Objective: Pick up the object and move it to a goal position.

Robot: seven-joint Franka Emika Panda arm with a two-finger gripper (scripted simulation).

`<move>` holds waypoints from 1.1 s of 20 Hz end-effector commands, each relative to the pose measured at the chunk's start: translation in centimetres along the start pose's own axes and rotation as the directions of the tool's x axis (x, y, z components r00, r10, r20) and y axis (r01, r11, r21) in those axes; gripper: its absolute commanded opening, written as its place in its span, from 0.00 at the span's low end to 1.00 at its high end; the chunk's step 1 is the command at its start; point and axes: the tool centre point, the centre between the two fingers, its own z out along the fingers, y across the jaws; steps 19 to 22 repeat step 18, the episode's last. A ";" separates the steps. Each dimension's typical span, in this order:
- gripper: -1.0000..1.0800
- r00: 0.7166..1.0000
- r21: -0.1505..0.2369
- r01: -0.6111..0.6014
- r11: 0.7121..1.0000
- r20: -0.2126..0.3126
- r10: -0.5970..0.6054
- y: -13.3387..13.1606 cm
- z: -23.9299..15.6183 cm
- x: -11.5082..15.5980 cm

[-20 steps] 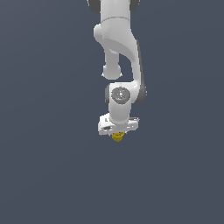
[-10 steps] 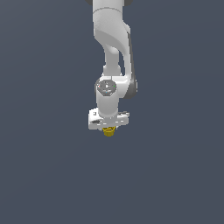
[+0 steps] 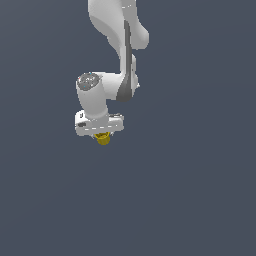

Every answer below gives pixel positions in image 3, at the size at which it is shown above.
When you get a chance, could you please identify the small yellow object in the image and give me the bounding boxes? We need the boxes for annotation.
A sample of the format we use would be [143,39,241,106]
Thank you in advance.
[93,131,111,146]

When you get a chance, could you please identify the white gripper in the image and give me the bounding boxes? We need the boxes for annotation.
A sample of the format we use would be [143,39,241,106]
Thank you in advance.
[73,109,125,137]

